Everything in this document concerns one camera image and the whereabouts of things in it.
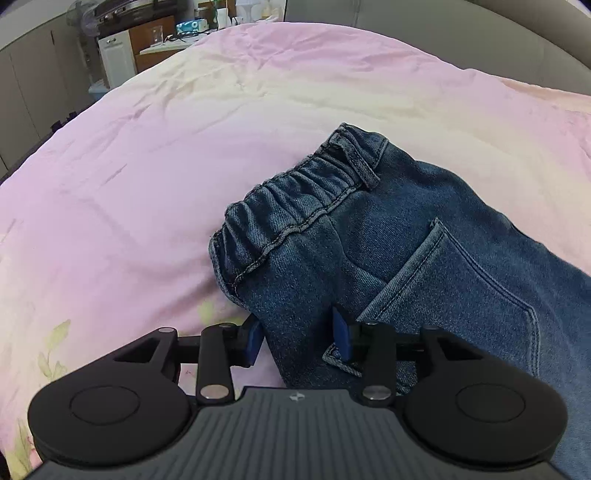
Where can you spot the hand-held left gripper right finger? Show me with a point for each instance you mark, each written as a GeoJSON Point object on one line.
{"type": "Point", "coordinates": [340, 332]}

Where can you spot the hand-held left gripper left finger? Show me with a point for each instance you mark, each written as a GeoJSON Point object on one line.
{"type": "Point", "coordinates": [255, 339]}

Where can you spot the blue denim pants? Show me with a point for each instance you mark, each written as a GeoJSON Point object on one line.
{"type": "Point", "coordinates": [415, 230]}

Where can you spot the pink bedspread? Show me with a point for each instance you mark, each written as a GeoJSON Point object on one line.
{"type": "Point", "coordinates": [175, 161]}

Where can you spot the blue bin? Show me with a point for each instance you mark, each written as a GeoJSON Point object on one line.
{"type": "Point", "coordinates": [98, 90]}

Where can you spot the wooden desk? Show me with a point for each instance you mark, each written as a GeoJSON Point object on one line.
{"type": "Point", "coordinates": [157, 50]}

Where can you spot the white cabinet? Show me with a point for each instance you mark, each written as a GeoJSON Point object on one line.
{"type": "Point", "coordinates": [116, 60]}

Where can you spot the teal tissue box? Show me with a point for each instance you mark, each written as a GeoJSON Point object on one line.
{"type": "Point", "coordinates": [191, 26]}

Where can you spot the clear glass cup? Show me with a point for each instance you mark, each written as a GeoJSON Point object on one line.
{"type": "Point", "coordinates": [156, 36]}

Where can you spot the beige padded headboard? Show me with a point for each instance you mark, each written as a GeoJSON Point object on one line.
{"type": "Point", "coordinates": [461, 32]}

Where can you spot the grey wardrobe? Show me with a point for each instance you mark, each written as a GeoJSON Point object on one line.
{"type": "Point", "coordinates": [32, 92]}

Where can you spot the dark maroon suitcase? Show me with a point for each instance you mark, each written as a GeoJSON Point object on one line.
{"type": "Point", "coordinates": [124, 11]}

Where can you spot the grey standing fan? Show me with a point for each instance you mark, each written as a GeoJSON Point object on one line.
{"type": "Point", "coordinates": [79, 18]}

